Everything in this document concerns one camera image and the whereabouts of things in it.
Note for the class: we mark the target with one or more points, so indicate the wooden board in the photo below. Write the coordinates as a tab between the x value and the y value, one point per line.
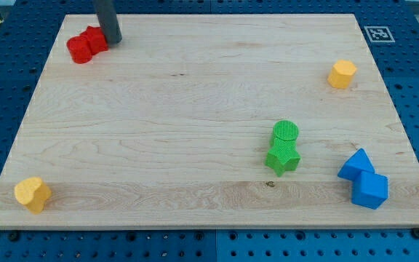
170	129

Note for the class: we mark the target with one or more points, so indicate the yellow hexagon block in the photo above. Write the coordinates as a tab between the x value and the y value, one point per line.
341	74

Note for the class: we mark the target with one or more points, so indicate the green cylinder block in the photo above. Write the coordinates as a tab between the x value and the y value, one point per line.
284	130

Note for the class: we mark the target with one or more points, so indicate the green star block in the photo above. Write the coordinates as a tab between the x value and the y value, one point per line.
282	156

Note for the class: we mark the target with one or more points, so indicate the red star block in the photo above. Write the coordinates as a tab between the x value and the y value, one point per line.
95	39

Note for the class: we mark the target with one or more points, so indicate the blue triangle block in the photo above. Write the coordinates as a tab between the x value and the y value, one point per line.
357	163

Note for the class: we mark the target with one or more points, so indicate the red cylinder block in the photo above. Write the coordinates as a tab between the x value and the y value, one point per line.
79	50

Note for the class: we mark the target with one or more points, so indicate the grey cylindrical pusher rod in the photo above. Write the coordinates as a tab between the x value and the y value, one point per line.
107	18

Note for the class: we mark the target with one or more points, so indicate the blue cube block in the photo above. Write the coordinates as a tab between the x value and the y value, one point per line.
369	190

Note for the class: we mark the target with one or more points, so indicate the yellow heart block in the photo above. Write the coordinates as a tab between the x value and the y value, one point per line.
32	193

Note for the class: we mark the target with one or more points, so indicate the white fiducial marker tag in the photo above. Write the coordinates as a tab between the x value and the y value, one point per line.
379	34

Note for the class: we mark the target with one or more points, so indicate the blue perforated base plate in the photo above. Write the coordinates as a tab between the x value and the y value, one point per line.
27	36

